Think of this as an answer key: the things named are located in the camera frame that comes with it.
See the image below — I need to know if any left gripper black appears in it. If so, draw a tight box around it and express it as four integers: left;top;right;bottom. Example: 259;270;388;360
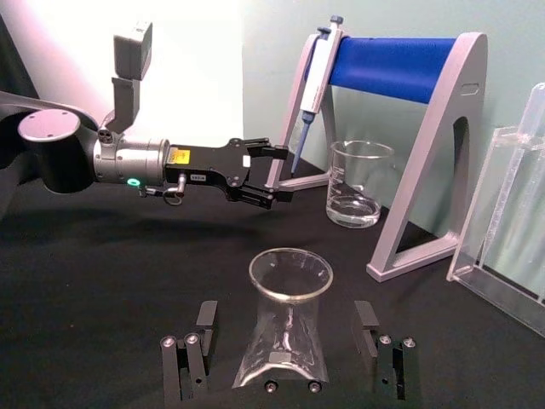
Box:
163;136;295;211

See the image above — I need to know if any clear plastic tube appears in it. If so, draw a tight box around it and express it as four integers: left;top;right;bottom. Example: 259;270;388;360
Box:
482;82;545;274

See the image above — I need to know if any thin dark cable silver plug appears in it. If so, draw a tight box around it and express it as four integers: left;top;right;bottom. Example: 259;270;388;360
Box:
135;172;188;206

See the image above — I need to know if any clear acrylic rack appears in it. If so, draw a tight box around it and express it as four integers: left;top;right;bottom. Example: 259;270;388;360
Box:
445;124;545;338

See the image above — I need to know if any grey stand with blue bar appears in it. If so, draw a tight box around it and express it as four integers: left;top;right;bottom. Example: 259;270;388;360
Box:
263;32;490;283

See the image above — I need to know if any clear glass conical flask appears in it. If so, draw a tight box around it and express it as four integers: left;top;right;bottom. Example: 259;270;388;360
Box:
231;247;335;390

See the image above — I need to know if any clear glass beaker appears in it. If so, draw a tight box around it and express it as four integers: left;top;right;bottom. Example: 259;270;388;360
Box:
325;139;397;229

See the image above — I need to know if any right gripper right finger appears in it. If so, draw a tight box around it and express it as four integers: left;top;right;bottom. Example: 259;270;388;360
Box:
353;300;421;402

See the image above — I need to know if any black table cloth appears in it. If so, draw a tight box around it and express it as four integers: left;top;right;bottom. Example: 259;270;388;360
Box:
0;157;545;409

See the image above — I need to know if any white and blue pipette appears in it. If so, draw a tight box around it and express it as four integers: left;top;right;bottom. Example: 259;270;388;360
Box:
290;15;345;175

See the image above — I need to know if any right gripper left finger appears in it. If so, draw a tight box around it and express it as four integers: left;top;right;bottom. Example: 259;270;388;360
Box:
160;300;219;404

